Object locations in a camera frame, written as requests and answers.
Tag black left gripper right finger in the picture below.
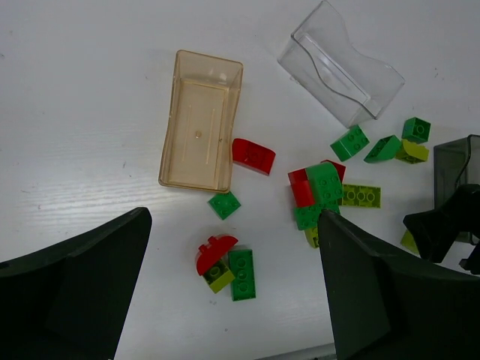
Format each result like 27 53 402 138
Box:
318 211 479 359

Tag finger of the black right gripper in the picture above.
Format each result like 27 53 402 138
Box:
403 184 479 263

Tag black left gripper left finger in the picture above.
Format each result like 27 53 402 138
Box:
1 207 152 359

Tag lime sloped lego brick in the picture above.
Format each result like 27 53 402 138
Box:
394 139 429 164

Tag lime long lego brick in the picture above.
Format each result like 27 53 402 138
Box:
337 184 382 209

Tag green curved slope lego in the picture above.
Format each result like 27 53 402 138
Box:
364 135 401 164

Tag green upturned square lego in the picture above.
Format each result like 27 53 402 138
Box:
402 117 431 144

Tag green curved lego brick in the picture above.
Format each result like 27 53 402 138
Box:
306 162 344 205

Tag green sloped square lego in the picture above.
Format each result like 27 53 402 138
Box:
330 124 370 161

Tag red arch lego brick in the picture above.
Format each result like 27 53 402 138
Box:
288 160 346 207

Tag green long lego brick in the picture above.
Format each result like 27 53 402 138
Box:
228 249 256 302

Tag red half-round lego brick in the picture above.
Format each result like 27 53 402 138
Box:
196 235 239 276

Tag lime square lego brick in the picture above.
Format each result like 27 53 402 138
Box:
202 259 236 294

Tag green square lego brick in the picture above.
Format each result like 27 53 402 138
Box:
208 191 241 220

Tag red curved lego brick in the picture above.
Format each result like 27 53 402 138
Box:
232 138 276 176

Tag smoky grey plastic container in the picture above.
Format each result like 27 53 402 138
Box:
433 134 479 209

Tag lime small lego brick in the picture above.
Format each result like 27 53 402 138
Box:
304 226 319 248

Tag green flat lego brick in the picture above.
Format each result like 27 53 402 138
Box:
293 201 340 230

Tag clear transparent plastic container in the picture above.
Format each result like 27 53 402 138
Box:
278 1 405 128

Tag amber transparent plastic container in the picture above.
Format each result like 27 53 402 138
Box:
158 49 244 194

